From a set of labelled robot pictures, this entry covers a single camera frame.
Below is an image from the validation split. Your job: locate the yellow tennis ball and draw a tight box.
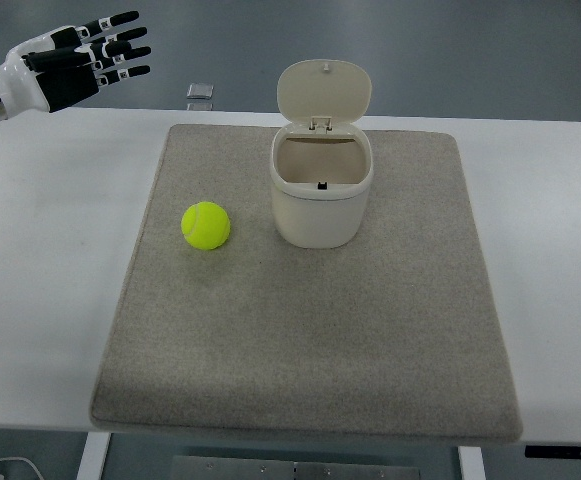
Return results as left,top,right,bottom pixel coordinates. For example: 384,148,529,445
181,201,231,251

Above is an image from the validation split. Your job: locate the black table control panel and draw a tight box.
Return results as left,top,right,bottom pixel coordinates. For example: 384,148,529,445
524,445,581,460

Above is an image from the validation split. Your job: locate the right white table leg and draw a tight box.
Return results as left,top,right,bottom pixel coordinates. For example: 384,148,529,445
458,446,486,480

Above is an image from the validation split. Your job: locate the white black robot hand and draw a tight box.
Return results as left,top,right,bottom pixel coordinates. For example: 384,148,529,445
0,10,151,120

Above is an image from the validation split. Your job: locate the beige felt mat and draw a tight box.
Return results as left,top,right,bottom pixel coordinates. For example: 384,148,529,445
90,125,523,444

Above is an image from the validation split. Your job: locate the left white table leg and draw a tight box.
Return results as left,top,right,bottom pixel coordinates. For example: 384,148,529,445
76,432,112,480

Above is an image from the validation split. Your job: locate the metal floor plate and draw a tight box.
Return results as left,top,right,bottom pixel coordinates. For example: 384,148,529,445
170,456,421,480

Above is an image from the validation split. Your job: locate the beige lidded bin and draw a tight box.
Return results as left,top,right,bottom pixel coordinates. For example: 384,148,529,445
269,59,374,249

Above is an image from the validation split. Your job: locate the white table leg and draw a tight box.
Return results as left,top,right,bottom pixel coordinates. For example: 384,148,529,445
76,432,112,480
458,446,486,480

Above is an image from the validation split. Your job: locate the small clear floor object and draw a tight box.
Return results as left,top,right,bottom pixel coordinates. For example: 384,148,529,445
186,83,214,100

